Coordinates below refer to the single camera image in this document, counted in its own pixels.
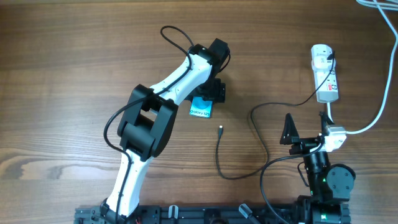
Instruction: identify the teal Galaxy smartphone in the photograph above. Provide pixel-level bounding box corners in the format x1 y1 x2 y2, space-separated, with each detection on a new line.
189 96 213 118

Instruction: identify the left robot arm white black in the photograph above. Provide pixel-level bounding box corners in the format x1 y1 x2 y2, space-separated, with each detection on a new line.
100 39 230 223

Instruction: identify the white power strip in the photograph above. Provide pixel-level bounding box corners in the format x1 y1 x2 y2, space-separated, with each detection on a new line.
311 44 339 103

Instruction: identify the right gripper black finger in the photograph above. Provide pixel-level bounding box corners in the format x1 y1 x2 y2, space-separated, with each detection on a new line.
320 111 334 134
280 113 300 145

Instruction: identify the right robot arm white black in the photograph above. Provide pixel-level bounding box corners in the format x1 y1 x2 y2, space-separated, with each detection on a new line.
280 112 356 224

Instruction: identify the white power strip cord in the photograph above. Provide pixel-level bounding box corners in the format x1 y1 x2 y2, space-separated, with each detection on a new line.
326 0 398 135

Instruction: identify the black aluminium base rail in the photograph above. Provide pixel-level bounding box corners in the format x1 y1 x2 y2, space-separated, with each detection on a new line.
73 203 352 224

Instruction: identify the white charger adapter plug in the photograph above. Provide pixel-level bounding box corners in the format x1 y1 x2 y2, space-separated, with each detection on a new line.
312 55 334 72

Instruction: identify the black USB charging cable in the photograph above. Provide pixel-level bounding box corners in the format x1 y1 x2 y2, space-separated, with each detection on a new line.
215 51 336 180

